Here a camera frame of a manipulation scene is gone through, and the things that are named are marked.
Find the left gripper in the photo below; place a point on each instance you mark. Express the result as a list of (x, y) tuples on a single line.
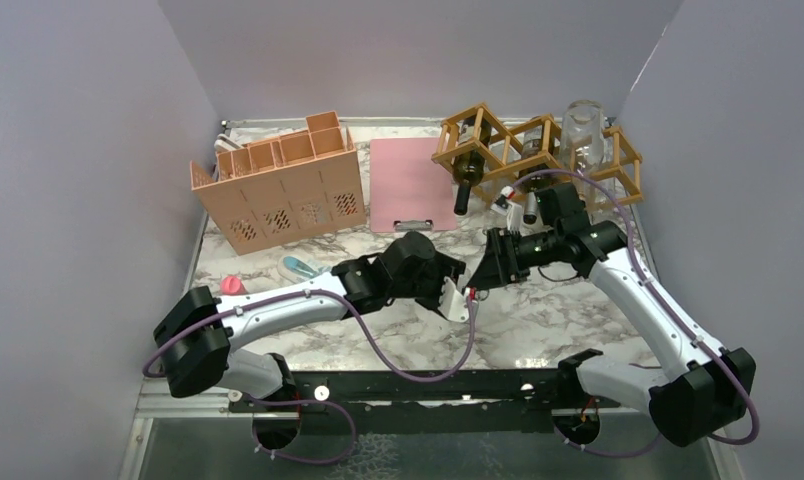
[(443, 267)]

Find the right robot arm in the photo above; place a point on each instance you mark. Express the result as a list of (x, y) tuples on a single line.
[(699, 387)]

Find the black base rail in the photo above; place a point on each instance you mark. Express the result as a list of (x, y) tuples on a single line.
[(506, 400)]

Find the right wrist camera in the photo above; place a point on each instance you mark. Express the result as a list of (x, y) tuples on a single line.
[(504, 205)]

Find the clear glass bottle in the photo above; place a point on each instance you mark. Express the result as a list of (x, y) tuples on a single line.
[(479, 295)]

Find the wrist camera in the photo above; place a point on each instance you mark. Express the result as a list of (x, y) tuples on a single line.
[(455, 304), (504, 205)]

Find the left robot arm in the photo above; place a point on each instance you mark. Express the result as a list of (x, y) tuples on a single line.
[(201, 341)]

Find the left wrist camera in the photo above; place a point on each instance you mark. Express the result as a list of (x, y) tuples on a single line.
[(455, 304)]

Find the pink capped small bottle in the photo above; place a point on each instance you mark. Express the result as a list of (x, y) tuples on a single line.
[(232, 285)]

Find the white item behind basket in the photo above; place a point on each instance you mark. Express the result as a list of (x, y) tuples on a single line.
[(223, 143)]

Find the light blue toy package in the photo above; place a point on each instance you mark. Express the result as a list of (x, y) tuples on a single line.
[(297, 271)]

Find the dark bottle black cap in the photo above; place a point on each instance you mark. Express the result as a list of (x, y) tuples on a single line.
[(467, 171)]

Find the pink clipboard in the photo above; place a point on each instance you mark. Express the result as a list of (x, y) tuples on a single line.
[(407, 187)]

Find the peach plastic organizer basket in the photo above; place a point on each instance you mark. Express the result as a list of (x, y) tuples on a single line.
[(285, 188)]

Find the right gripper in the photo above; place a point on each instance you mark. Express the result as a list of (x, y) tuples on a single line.
[(500, 264)]

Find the wooden wine rack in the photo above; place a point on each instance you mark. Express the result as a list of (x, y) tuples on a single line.
[(476, 129)]

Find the large clear glass jar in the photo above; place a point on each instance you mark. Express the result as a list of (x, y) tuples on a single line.
[(582, 145)]

